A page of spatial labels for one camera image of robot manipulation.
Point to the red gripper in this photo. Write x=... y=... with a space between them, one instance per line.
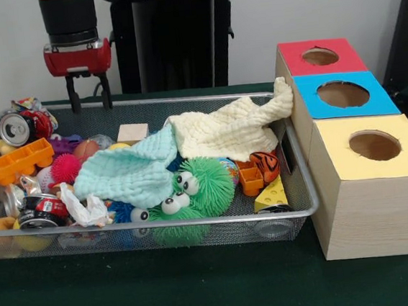
x=78 y=58

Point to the mint green muslin cloth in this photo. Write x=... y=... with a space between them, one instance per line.
x=130 y=171

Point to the cream muslin cloth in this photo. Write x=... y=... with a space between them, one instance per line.
x=223 y=129

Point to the shallow clear mesh bin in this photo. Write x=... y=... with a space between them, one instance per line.
x=303 y=187

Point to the wooden box with three holes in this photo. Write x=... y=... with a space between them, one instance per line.
x=369 y=216

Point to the small wooden cube block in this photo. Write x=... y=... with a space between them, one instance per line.
x=132 y=132

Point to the pink spiky ball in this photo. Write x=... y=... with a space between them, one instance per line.
x=67 y=168

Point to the orange plastic toy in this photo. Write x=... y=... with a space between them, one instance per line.
x=10 y=166

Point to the red and black soda can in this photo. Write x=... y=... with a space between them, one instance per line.
x=47 y=209

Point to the large green spiky ball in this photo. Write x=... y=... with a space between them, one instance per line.
x=210 y=178

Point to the small green spiky ball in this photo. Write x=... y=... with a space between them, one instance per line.
x=174 y=228

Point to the orange toy block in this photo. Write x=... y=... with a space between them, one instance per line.
x=250 y=179

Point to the orange tiger plush toy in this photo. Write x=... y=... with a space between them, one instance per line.
x=266 y=165

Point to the yellow cheese wedge toy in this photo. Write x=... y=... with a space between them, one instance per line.
x=272 y=195

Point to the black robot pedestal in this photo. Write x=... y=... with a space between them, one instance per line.
x=172 y=47

